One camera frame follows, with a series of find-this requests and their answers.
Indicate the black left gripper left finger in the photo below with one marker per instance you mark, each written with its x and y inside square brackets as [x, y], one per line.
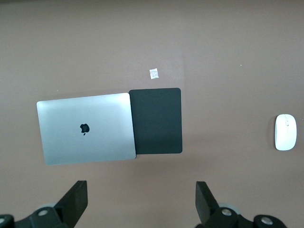
[73, 202]

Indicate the silver laptop with apple logo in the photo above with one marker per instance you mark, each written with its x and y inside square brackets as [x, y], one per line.
[85, 129]

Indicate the white computer mouse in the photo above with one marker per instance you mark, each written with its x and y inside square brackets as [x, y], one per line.
[285, 134]

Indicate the black rectangular mouse pad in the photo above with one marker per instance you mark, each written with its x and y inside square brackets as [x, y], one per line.
[156, 121]

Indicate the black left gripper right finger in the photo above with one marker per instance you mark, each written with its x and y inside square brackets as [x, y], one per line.
[205, 204]

